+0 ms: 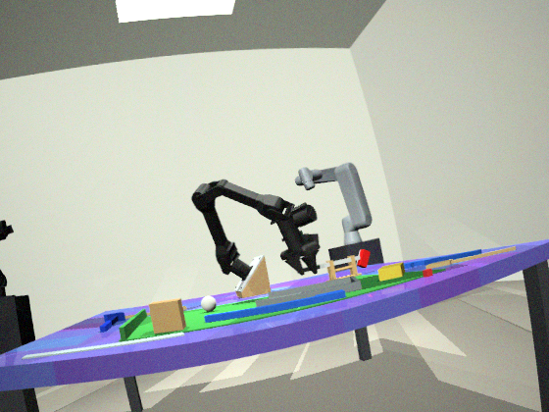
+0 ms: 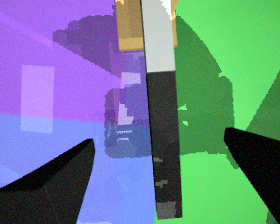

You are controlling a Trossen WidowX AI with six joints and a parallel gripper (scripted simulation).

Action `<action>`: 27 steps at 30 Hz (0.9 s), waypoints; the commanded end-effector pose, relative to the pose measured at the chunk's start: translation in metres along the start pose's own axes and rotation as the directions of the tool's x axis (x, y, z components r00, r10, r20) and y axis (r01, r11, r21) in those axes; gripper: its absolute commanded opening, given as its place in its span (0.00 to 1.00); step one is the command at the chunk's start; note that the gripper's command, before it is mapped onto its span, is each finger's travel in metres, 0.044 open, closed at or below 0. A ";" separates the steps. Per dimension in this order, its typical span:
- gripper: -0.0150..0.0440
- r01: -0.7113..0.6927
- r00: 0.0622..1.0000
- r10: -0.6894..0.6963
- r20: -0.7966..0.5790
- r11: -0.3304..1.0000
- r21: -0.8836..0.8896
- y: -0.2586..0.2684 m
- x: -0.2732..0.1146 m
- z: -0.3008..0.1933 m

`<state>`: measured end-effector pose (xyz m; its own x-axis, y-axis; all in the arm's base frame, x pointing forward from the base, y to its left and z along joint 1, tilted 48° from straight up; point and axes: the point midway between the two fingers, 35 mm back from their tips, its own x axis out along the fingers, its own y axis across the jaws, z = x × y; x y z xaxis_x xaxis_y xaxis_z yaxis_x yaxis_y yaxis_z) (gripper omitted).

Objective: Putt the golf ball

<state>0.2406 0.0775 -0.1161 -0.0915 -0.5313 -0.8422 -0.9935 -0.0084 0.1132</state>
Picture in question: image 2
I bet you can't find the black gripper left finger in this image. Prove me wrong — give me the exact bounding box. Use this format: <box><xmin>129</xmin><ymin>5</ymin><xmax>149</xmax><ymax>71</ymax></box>
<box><xmin>0</xmin><ymin>138</ymin><xmax>96</xmax><ymax>224</ymax></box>

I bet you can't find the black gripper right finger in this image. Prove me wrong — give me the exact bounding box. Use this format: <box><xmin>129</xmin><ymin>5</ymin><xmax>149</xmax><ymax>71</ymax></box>
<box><xmin>224</xmin><ymin>128</ymin><xmax>280</xmax><ymax>224</ymax></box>

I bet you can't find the green rectangular mat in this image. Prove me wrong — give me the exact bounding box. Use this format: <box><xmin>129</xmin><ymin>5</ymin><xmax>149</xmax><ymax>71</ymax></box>
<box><xmin>154</xmin><ymin>0</ymin><xmax>280</xmax><ymax>224</ymax></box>

